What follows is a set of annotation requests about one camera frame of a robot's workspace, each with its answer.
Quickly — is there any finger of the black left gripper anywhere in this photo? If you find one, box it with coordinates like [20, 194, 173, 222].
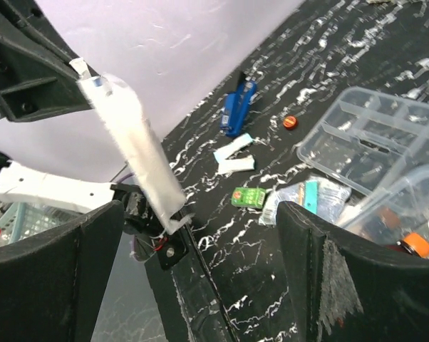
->
[0, 1, 90, 123]

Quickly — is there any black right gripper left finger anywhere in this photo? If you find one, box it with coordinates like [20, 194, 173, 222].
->
[0, 201, 124, 341]

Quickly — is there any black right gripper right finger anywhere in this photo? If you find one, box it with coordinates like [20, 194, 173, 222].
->
[276, 202, 429, 341]

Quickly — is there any amber bottle orange cap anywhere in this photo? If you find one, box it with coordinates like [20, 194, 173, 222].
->
[378, 208, 429, 259]

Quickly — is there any teal header plastic packet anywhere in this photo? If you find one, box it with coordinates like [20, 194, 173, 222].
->
[297, 180, 319, 214]

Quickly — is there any white blue gauze packet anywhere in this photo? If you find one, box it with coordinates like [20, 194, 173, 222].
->
[69, 58, 192, 235]

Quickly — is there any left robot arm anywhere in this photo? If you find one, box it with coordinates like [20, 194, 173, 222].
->
[0, 1, 192, 270]

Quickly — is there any clear medicine kit box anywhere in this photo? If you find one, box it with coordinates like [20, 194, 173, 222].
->
[338, 165, 429, 259]

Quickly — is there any green wind oil box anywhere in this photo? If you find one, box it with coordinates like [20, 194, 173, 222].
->
[231, 187, 267, 209]

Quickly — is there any clear compartment organizer tray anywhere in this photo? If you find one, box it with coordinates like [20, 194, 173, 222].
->
[296, 87, 429, 195]

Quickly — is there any white paper sachet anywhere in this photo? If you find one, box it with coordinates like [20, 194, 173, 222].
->
[214, 133, 253, 162]
[217, 155, 255, 175]

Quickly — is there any small red balm tin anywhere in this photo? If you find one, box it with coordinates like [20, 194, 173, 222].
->
[282, 115, 299, 130]

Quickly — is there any blue stapler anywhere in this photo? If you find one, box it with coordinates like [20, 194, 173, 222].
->
[219, 71, 257, 138]

